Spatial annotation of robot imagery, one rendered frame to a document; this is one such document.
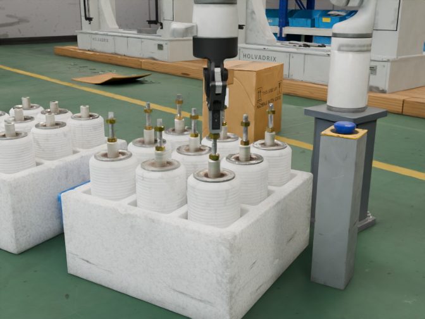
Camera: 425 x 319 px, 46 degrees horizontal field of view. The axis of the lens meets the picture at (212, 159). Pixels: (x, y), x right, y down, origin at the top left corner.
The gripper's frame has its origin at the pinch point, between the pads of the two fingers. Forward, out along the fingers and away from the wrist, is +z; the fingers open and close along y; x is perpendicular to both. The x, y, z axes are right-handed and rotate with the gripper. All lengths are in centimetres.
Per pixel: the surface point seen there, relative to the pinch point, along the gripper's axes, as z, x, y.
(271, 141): 9.0, -13.8, 17.9
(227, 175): 9.9, -2.2, -0.4
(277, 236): 24.9, -12.9, 4.8
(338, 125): 2.4, -23.6, 4.5
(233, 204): 14.2, -2.8, -3.6
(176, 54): 22, 0, 339
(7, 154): 13, 44, 27
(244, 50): 13, -45, 264
